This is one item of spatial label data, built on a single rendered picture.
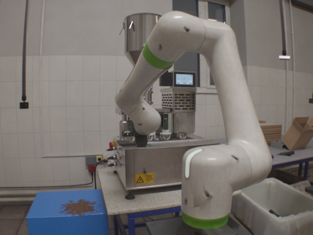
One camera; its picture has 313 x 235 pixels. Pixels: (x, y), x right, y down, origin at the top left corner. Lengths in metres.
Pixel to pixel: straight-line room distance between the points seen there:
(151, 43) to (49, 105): 2.28
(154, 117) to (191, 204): 0.50
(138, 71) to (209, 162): 0.43
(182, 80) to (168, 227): 1.06
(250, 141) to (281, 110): 3.58
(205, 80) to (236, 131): 3.09
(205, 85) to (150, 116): 2.80
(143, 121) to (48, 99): 2.03
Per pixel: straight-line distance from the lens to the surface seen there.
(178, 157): 1.35
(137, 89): 0.89
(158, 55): 0.71
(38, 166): 3.01
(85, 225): 1.53
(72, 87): 2.85
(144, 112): 0.97
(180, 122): 1.56
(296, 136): 2.65
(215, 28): 0.75
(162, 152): 1.31
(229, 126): 0.68
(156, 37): 0.69
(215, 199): 0.56
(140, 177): 1.31
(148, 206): 1.23
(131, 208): 1.21
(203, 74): 3.72
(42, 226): 1.55
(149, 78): 0.82
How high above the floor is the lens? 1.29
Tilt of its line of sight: 5 degrees down
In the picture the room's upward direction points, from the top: straight up
